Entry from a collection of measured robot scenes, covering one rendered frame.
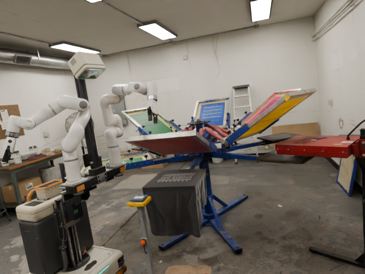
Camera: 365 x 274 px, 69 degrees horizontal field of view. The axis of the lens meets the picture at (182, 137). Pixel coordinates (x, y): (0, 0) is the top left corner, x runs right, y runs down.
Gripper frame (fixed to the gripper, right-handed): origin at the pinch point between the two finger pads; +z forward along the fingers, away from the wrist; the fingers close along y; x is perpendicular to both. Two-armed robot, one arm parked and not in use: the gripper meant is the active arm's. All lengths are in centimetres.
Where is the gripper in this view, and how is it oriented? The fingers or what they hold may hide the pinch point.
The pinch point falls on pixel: (152, 120)
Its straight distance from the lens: 194.5
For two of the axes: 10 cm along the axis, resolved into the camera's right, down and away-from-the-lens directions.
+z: 0.5, 9.9, -1.5
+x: 9.5, -0.9, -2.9
